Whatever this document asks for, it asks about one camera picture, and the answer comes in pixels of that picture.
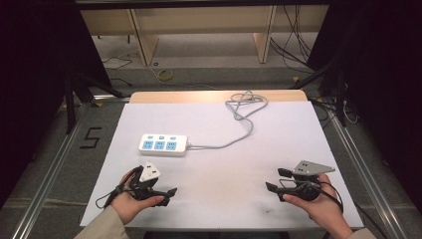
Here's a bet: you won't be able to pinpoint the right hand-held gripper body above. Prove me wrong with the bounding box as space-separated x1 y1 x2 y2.
278 159 336 202

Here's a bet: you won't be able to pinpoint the white and blue power strip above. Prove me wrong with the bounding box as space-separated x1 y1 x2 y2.
137 133 192 157

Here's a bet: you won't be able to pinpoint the thin white cable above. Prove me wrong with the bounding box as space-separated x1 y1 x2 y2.
342 99 360 124

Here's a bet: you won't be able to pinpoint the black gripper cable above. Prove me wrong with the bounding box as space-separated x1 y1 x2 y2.
317 180 389 239
95 165 143 210

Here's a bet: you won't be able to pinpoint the thin black floor cable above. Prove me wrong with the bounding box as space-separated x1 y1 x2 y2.
102 55 133 71

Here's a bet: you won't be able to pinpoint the person's left hand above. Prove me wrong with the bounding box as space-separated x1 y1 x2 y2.
109 169 166 226

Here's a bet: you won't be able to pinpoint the light wooden desk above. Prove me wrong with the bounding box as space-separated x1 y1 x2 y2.
79 4 330 67

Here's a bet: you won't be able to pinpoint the person's right hand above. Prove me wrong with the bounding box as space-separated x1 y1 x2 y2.
282 182 349 233

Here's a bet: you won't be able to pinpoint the yellow tape roll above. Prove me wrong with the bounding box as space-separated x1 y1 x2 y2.
156 69 174 83

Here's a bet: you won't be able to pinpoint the bundle of black hanging cables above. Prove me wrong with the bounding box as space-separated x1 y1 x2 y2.
269 4 317 70

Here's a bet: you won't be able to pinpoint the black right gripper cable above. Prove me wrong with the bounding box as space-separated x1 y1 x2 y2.
317 180 389 239

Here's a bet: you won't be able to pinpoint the white table cover sheet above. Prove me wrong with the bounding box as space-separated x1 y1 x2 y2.
80 101 364 230

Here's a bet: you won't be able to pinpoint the dark curtain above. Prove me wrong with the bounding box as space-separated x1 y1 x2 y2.
0 0 113 208
307 0 422 202

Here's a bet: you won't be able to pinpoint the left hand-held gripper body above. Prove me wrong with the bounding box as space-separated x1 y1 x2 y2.
127 161 167 202

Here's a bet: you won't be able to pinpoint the aluminium frame rail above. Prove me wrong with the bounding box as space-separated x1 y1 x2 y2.
326 106 410 239
11 102 90 239

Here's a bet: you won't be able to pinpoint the grey power strip cable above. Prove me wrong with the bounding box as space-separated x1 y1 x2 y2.
187 90 269 150

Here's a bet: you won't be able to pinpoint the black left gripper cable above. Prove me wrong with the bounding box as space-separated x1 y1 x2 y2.
95 165 143 210

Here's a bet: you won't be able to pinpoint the black stand legs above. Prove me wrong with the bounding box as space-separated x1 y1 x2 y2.
63 71 124 134
291 59 348 127

